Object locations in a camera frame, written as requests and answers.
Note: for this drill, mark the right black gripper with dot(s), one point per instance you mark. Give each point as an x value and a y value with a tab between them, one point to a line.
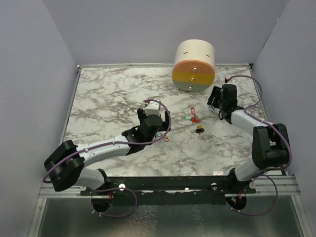
217	92

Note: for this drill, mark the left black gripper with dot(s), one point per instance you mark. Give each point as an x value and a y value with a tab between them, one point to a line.
165	126

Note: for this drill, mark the red tagged key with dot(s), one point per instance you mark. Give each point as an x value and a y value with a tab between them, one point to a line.
195	120

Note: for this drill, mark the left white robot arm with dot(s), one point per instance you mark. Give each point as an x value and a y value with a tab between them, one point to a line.
68	165

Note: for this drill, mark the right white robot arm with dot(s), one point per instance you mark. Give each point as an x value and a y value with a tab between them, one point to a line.
270	145

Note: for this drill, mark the red key tag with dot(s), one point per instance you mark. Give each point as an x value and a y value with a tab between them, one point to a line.
193	111

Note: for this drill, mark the round three-drawer mini cabinet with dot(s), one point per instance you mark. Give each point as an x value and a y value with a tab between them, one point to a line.
194	65

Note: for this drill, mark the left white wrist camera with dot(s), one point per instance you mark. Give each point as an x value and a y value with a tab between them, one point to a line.
152	108

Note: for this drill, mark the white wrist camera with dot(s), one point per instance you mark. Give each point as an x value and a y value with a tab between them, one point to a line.
232	79
152	108

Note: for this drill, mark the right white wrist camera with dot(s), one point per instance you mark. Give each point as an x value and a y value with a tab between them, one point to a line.
232	79

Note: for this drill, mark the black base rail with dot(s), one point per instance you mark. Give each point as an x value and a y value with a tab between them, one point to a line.
170	190

